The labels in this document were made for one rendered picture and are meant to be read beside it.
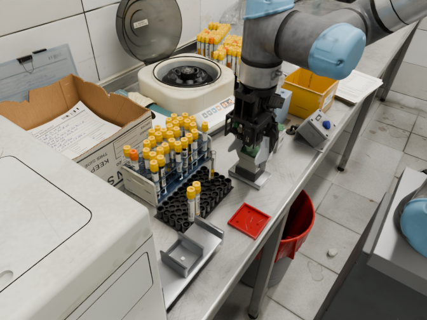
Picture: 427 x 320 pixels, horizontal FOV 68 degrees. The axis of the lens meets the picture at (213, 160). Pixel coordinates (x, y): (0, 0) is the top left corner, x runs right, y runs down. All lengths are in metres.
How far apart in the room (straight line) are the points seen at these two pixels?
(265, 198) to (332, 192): 1.38
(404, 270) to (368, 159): 1.80
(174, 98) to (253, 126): 0.32
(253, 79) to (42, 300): 0.44
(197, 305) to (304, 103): 0.65
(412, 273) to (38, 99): 0.88
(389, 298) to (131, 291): 0.57
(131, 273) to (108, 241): 0.07
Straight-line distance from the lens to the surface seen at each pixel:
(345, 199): 2.09
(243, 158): 0.73
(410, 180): 0.85
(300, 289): 1.65
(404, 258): 0.69
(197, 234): 0.62
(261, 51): 0.55
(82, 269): 0.30
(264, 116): 0.63
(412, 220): 0.51
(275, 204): 0.73
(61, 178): 0.37
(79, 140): 0.83
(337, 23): 0.52
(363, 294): 0.83
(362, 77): 1.32
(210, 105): 0.91
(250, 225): 0.68
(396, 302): 0.81
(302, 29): 0.51
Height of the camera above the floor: 1.42
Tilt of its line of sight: 41 degrees down
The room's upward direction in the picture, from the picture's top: 2 degrees clockwise
